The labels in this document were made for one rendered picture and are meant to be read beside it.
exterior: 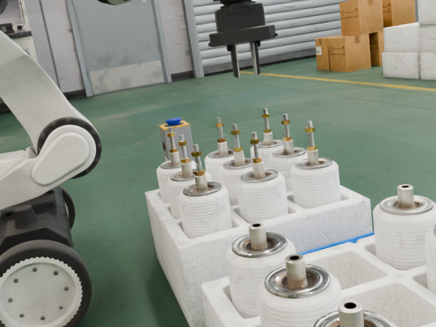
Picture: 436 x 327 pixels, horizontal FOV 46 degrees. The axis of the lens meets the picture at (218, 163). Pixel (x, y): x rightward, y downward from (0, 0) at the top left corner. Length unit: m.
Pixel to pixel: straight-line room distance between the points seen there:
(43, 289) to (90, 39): 5.11
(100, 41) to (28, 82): 4.86
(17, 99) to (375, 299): 0.84
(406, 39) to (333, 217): 3.01
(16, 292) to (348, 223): 0.65
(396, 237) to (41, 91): 0.81
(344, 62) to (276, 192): 3.81
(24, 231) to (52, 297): 0.14
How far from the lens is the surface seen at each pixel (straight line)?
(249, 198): 0.99
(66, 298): 1.09
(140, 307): 1.14
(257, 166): 1.00
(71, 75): 6.05
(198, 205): 0.95
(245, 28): 0.95
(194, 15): 6.19
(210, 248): 0.94
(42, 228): 1.09
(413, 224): 0.78
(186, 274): 0.95
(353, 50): 4.75
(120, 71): 6.09
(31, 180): 1.21
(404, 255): 0.80
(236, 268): 0.69
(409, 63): 3.91
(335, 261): 0.84
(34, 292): 1.08
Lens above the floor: 0.54
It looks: 15 degrees down
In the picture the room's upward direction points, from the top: 9 degrees counter-clockwise
